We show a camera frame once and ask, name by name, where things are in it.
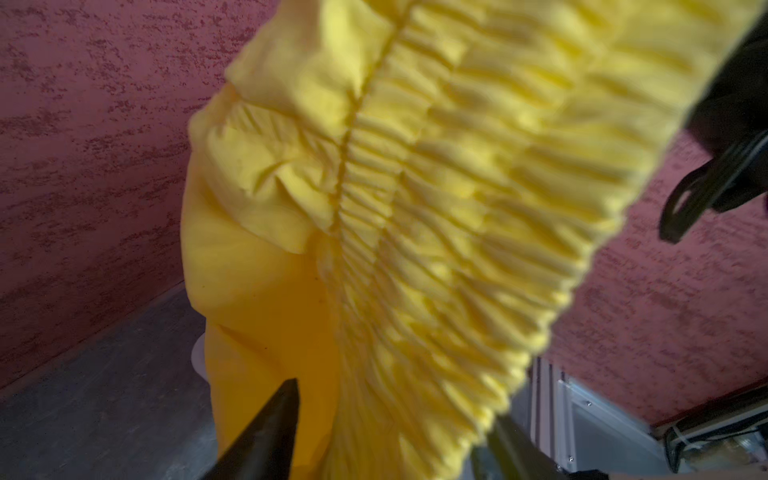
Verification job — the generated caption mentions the yellow shorts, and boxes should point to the yellow shorts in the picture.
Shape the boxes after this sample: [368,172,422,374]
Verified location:
[181,1,766,479]

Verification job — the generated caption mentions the right aluminium corner post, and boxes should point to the right aluminium corner post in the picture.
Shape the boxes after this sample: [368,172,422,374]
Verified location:
[529,358,578,472]

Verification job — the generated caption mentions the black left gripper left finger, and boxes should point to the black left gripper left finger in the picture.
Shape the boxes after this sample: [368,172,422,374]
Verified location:
[201,379,300,480]

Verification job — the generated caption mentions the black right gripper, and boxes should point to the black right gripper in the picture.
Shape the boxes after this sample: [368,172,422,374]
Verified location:
[659,16,767,244]

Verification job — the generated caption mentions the white plastic laundry basket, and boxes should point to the white plastic laundry basket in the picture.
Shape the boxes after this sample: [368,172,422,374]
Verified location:
[190,334,209,383]

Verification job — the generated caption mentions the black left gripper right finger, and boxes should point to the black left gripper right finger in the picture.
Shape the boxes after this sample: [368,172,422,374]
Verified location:
[470,414,568,480]

